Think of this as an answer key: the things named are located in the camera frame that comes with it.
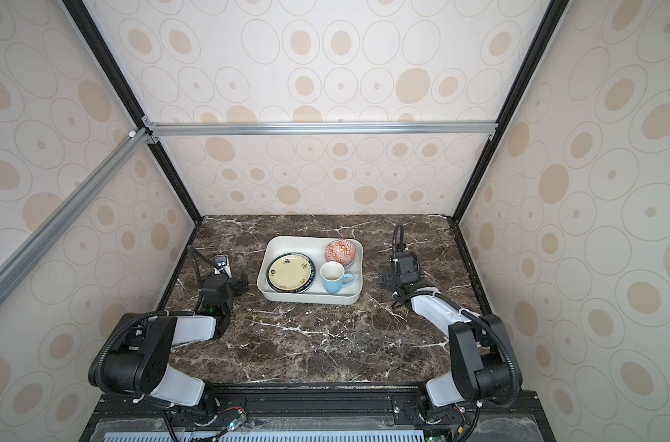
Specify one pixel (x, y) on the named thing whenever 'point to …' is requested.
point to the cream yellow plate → (290, 273)
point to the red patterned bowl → (340, 250)
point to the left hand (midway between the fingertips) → (233, 265)
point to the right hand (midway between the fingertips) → (401, 271)
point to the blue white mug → (333, 277)
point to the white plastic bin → (352, 293)
